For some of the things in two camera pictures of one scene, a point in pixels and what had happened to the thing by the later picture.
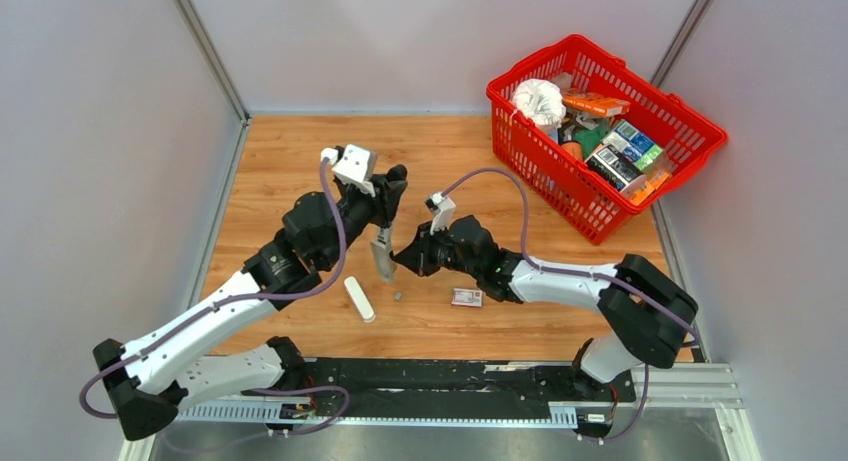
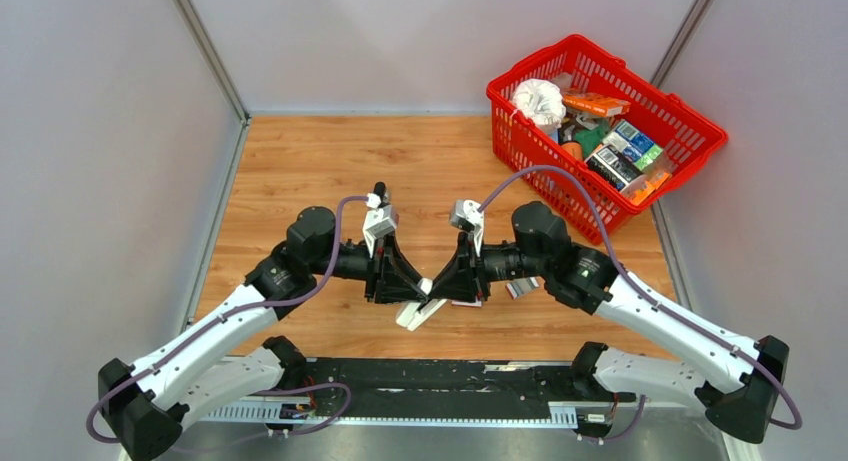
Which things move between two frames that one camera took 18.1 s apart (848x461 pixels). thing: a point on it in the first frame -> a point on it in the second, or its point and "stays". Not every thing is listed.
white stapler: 360,300 -> 413,315
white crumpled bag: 540,101 stays
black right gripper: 417,256 -> 464,279
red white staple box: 467,297 stays
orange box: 595,102 stays
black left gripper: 382,216 -> 392,278
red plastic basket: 587,137 stays
